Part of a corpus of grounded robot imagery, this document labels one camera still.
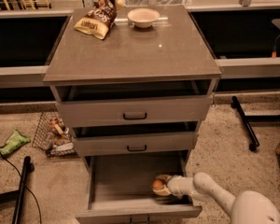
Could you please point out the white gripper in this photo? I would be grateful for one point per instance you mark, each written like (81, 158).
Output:
(176, 185)

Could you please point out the orange fruit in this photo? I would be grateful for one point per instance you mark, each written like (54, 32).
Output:
(157, 184)

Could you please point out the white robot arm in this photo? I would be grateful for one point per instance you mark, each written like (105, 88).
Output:
(248, 207)

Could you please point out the grey bottom drawer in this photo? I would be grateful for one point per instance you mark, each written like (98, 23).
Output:
(120, 189)

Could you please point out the grey drawer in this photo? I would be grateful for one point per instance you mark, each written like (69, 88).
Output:
(134, 103)
(136, 138)
(120, 189)

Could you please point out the grey middle drawer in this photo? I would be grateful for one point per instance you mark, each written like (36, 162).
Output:
(136, 138)

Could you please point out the grey top drawer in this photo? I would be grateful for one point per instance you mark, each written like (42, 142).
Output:
(134, 103)

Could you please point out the grey drawer cabinet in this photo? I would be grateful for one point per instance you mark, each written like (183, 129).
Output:
(172, 49)

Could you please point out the black stand leg right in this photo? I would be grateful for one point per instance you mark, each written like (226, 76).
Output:
(247, 119)

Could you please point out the black stand leg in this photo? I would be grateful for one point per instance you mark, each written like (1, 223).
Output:
(247, 119)
(17, 196)

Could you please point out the black stand leg left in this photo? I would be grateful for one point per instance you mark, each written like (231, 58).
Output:
(17, 196)

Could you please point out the green snack bag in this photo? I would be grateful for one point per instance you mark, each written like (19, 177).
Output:
(14, 142)

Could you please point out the white bowl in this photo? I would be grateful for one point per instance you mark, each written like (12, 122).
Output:
(143, 17)

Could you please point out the brown yellow chip bag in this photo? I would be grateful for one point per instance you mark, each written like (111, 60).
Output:
(99, 20)

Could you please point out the wire basket with items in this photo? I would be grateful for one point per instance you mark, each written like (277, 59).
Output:
(52, 137)

